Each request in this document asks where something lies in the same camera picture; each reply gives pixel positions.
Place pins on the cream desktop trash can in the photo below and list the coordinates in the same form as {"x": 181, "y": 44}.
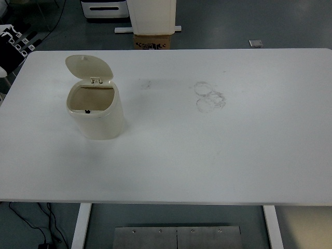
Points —
{"x": 94, "y": 102}

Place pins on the white left table leg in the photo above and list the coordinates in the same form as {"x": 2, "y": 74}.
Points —
{"x": 81, "y": 226}

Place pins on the white table leg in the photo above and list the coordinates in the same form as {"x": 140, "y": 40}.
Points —
{"x": 81, "y": 226}
{"x": 273, "y": 228}

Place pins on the small grey floor plate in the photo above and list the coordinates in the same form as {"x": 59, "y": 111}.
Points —
{"x": 256, "y": 43}

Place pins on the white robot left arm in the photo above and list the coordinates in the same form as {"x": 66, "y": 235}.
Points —
{"x": 3, "y": 73}

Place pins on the black robotic left hand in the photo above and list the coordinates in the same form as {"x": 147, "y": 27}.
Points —
{"x": 14, "y": 47}

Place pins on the white cabinet on box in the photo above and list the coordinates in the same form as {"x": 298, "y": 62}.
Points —
{"x": 152, "y": 17}

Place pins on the white floor rail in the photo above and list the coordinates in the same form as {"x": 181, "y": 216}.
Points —
{"x": 119, "y": 30}

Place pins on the white right table leg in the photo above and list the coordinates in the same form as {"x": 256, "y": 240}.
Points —
{"x": 273, "y": 228}

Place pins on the brown cardboard box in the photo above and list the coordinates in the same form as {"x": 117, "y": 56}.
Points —
{"x": 152, "y": 42}

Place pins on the black power adapter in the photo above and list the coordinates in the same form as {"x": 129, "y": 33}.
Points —
{"x": 45, "y": 246}

